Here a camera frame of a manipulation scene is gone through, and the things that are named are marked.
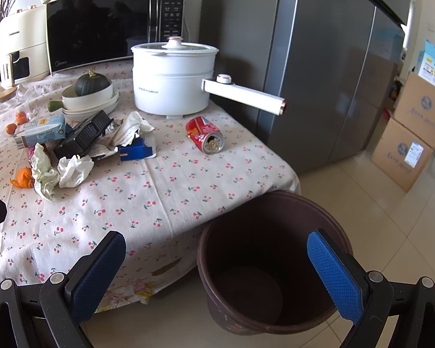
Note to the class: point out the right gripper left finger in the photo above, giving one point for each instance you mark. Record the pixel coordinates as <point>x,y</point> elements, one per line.
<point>50,314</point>

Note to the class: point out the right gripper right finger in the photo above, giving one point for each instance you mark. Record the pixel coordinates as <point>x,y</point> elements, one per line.
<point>368,299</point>

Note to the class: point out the orange peel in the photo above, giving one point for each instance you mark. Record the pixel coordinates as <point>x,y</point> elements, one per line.
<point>23,179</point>

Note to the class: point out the greenish tissue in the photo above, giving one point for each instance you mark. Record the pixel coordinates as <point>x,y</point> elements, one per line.
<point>45,176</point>

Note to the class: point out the white tissue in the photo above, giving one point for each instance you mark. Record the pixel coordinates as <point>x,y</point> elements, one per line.
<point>73,171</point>

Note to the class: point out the light blue milk carton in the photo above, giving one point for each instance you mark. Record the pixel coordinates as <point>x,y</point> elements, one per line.
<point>39,131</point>

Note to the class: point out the black plastic food tray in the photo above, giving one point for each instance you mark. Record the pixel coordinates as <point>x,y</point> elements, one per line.
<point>81,138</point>

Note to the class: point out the torn blue small box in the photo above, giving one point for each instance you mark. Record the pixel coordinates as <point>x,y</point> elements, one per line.
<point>138,149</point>

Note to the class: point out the white snack wrapper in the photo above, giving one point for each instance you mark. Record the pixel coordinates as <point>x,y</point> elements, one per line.
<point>133,127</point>

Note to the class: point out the crushed red soda can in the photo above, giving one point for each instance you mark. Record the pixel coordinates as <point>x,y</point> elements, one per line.
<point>205,135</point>

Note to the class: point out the brown plastic trash bin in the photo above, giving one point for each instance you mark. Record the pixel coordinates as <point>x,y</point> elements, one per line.
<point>254,266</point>

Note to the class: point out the cherry print tablecloth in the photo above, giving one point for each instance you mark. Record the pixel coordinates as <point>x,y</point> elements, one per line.
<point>159,205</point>

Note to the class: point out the wooden lid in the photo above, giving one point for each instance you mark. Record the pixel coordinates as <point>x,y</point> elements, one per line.
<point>7,94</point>

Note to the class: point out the stacked white plates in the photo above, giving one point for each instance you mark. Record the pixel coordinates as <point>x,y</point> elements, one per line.
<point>80,115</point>

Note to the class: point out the lower cardboard box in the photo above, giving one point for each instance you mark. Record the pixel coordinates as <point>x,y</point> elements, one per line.
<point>401,155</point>

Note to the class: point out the cardboard box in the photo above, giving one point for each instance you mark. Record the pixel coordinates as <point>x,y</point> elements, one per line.
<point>416,108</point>
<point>401,155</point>

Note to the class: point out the dark green squash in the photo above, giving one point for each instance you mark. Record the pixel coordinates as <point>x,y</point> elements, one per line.
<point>90,82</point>

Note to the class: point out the cream air fryer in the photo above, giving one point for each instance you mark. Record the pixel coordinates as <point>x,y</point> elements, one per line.
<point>23,47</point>

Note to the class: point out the upper cardboard box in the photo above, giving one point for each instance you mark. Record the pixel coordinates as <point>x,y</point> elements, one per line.
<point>416,108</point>

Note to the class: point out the black microwave oven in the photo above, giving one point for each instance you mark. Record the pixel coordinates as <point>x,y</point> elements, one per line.
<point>81,32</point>

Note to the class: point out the white electric cooking pot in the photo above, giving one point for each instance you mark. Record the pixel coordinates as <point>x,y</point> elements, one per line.
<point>176,78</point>

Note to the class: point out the light blue product box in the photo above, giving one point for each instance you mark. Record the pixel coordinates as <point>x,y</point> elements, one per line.
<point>425,65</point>

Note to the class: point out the dark grey refrigerator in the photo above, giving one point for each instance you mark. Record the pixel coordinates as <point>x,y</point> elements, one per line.
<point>333,61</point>

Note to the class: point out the cream handled bowl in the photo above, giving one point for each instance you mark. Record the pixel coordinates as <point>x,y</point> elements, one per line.
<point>71,102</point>

